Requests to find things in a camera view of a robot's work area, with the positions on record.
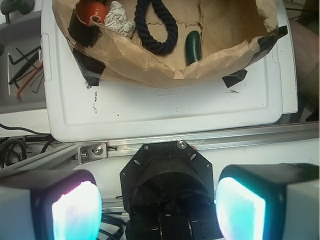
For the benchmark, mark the crumpled white paper ball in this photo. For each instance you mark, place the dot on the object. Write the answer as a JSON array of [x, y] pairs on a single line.
[[116, 20]]

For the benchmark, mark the orange plastic carrot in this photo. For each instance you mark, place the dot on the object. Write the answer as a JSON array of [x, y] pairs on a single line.
[[91, 10]]

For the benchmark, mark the white plastic bin lid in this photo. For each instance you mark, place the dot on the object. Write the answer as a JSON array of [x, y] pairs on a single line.
[[115, 110]]

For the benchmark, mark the aluminium extrusion rail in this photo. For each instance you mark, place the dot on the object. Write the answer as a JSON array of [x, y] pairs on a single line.
[[271, 144]]

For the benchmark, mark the set of hex keys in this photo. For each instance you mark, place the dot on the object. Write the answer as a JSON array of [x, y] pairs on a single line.
[[29, 74]]

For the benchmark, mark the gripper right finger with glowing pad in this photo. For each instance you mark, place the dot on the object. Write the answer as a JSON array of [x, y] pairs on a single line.
[[269, 201]]

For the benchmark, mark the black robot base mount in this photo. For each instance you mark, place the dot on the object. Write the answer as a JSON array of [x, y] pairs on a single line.
[[168, 192]]

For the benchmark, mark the green plastic pickle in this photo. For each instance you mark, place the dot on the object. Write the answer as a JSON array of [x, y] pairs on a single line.
[[193, 47]]

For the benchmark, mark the grey tool tray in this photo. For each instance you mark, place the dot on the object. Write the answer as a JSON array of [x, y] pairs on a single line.
[[20, 41]]

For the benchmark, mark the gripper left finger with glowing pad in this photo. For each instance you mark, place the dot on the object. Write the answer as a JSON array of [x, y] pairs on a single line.
[[49, 205]]

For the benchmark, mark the brown paper bag tray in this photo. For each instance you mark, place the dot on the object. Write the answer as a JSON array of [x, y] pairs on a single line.
[[166, 43]]

